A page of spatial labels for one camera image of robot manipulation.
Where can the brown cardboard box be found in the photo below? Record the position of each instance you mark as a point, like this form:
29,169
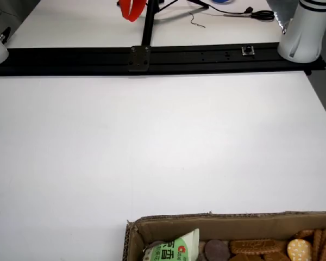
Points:
233,229

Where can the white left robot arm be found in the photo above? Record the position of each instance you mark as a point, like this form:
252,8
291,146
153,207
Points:
301,35

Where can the black knob clamp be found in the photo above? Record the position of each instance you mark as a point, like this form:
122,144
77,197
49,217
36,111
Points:
6,32

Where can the small square button module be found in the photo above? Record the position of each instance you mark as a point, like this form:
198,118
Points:
248,50

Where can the yellow dotted round biscuit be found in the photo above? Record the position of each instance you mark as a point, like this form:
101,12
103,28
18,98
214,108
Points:
298,250

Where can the black vertical pole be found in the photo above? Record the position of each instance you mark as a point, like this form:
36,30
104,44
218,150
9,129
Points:
148,24

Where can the scalloped brown round biscuit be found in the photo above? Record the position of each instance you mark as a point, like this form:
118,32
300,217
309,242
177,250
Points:
305,234

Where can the small brown rectangular biscuit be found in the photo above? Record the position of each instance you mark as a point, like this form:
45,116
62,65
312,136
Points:
241,257
274,257

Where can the long rectangular brown biscuit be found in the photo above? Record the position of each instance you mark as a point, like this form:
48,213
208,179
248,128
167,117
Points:
252,247

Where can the dark metal bracket plate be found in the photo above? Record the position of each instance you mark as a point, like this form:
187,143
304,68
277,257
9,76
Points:
138,58

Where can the black tripod legs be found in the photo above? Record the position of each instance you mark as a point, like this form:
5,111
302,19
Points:
202,4

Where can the reddish brown round cookie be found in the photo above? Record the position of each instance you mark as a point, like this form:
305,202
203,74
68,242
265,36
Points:
217,251

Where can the green white snack packet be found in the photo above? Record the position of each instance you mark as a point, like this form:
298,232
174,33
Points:
179,247

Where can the blue tape roll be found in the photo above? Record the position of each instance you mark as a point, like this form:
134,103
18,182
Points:
222,1

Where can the black aluminium rail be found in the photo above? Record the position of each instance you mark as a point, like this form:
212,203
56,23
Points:
70,59

